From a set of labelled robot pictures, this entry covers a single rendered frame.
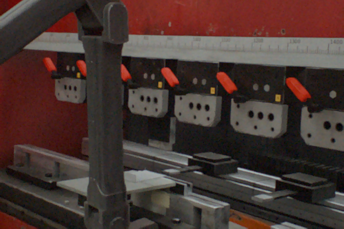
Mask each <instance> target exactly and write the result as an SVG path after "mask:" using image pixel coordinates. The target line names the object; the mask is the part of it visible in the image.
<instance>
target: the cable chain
mask: <svg viewBox="0 0 344 229"><path fill-rule="evenodd" d="M248 164H252V165H256V166H260V167H265V168H268V169H269V168H270V169H271V170H277V171H282V172H287V173H294V174H295V173H302V174H307V175H311V176H316V177H321V178H326V179H327V180H328V182H332V183H334V184H339V185H341V186H344V169H341V168H334V167H333V166H329V167H328V166H327V165H321V164H320V163H317V164H315V163H314V162H308V161H302V160H300V159H299V160H296V159H295V158H292V159H290V158H289V157H284V156H279V155H277V154H276V155H273V154H272V153H271V154H268V153H267V152H265V153H263V152H261V151H260V152H258V153H257V154H253V153H249V154H248Z"/></svg>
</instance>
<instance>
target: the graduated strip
mask: <svg viewBox="0 0 344 229"><path fill-rule="evenodd" d="M34 41H43V42H68V43H80V44H82V41H79V40H78V33H50V32H43V33H42V34H41V35H40V36H39V37H38V38H36V39H35V40H34ZM124 45H130V46H135V47H156V48H180V49H205V50H229V51H238V50H241V51H265V52H291V53H316V54H321V53H329V54H344V38H292V37H269V38H266V37H213V36H162V35H129V41H128V42H126V43H124Z"/></svg>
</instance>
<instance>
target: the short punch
mask: <svg viewBox="0 0 344 229"><path fill-rule="evenodd" d="M175 130H176V117H169V118H166V117H152V116H148V122H147V139H149V146H154V147H158V148H162V149H166V150H171V151H172V146H173V144H174V143H175Z"/></svg>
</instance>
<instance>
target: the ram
mask: <svg viewBox="0 0 344 229"><path fill-rule="evenodd" d="M21 1H23V0H8V10H10V9H11V8H13V7H15V6H16V5H17V4H19V3H20V2H21ZM121 1H122V2H123V3H124V5H125V6H126V8H127V11H128V26H129V35H162V36H213V37H266V38H269V37H292V38H344V0H121ZM45 32H50V33H78V23H77V18H76V17H75V15H74V14H73V13H70V14H69V15H67V16H66V17H64V18H62V19H61V20H60V21H58V22H57V23H56V24H54V25H53V26H52V27H51V28H49V29H47V30H46V31H45ZM23 49H32V50H47V51H58V52H74V53H85V52H84V48H83V47H82V44H80V43H68V42H43V41H33V42H31V43H30V44H28V45H27V46H26V47H24V48H23ZM122 56H133V57H149V58H165V59H181V60H198V61H214V62H231V63H246V64H263V65H280V66H305V67H322V68H339V69H344V54H329V53H321V54H316V53H291V52H265V51H241V50H238V51H229V50H205V49H180V48H156V47H135V46H130V45H124V46H123V50H122Z"/></svg>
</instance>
